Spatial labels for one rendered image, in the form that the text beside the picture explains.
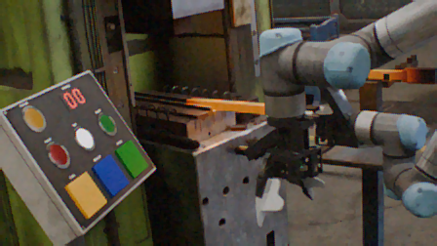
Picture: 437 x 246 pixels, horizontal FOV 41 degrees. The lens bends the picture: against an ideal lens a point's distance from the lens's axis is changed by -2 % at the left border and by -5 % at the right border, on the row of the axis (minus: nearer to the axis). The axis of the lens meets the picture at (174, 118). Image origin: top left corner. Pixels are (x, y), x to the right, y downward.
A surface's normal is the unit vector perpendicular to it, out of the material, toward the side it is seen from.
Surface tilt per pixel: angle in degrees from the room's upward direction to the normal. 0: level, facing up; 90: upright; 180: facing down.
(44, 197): 90
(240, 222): 90
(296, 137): 90
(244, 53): 90
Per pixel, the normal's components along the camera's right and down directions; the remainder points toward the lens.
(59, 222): -0.38, 0.29
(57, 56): 0.67, 0.12
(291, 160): -0.78, 0.26
